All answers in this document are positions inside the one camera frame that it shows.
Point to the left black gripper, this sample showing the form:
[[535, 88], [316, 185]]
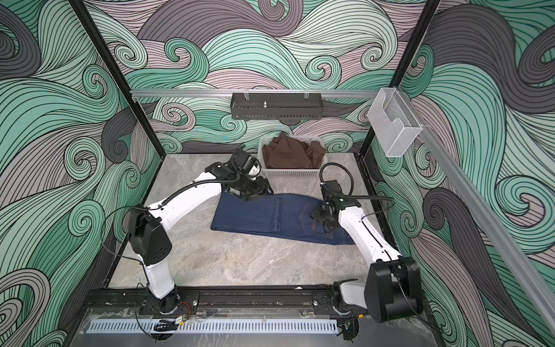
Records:
[[261, 189]]

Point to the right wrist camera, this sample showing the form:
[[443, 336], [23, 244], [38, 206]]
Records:
[[330, 189]]

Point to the aluminium rail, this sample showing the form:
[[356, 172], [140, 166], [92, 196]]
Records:
[[227, 93], [440, 140]]

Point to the black perforated metal tray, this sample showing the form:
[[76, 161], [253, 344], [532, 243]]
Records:
[[276, 106]]

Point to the white plastic laundry basket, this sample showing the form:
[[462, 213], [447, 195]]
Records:
[[265, 140]]

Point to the white slotted cable duct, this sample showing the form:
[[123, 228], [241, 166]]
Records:
[[216, 326]]

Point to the clear plastic wall bin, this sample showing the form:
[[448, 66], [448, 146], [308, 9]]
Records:
[[394, 120]]

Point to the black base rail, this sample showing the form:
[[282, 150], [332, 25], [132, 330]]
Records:
[[200, 301]]

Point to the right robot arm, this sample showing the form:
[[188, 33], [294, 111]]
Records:
[[373, 256]]

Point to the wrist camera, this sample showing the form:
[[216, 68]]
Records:
[[247, 164], [330, 189]]

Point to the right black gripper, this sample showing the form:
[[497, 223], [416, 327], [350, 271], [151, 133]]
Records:
[[316, 213]]

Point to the aluminium rail back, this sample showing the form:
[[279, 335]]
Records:
[[227, 93]]

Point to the aluminium rail right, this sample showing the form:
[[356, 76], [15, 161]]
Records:
[[440, 140]]

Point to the blue denim trousers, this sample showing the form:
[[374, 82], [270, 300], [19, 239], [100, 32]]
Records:
[[281, 216]]

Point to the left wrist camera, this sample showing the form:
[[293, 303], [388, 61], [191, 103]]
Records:
[[247, 164]]

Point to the brown trousers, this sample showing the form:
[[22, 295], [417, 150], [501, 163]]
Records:
[[284, 152]]

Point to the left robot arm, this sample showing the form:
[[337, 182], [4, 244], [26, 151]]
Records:
[[148, 227]]

